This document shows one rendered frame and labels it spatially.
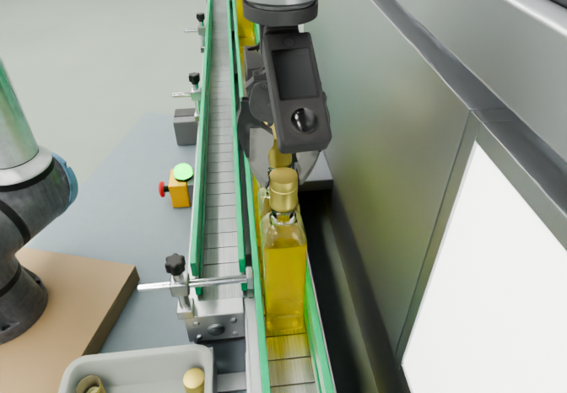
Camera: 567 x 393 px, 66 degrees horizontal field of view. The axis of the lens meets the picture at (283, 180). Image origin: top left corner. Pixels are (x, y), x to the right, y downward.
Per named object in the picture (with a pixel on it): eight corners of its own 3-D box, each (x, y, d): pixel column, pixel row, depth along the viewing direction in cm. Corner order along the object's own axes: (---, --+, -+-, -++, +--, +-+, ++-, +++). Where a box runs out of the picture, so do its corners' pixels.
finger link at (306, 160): (315, 156, 57) (306, 94, 51) (325, 185, 52) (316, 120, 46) (292, 161, 57) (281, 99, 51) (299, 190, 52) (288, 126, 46)
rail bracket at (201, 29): (208, 55, 149) (204, 15, 141) (186, 56, 149) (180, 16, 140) (208, 50, 153) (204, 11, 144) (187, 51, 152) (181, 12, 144)
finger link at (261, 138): (263, 164, 56) (272, 99, 51) (268, 193, 52) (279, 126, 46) (239, 163, 56) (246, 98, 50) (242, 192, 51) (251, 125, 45)
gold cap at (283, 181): (299, 211, 52) (300, 183, 50) (270, 213, 52) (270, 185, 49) (295, 192, 55) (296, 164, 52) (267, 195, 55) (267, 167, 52)
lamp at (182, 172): (192, 181, 103) (191, 171, 102) (173, 182, 103) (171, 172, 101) (193, 169, 107) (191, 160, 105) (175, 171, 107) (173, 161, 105)
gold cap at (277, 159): (294, 167, 55) (294, 138, 53) (266, 169, 55) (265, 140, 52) (289, 152, 58) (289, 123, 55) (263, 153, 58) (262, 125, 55)
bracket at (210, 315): (246, 340, 72) (244, 315, 68) (189, 346, 71) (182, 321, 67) (245, 320, 75) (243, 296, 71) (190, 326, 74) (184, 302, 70)
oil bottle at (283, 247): (304, 328, 67) (309, 230, 53) (267, 332, 66) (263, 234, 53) (298, 298, 71) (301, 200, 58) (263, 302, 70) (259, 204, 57)
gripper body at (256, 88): (306, 89, 52) (310, -17, 45) (321, 126, 46) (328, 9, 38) (243, 94, 52) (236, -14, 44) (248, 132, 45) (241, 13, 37)
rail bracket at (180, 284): (256, 314, 68) (251, 261, 60) (146, 324, 67) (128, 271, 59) (254, 298, 70) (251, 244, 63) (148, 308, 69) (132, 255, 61)
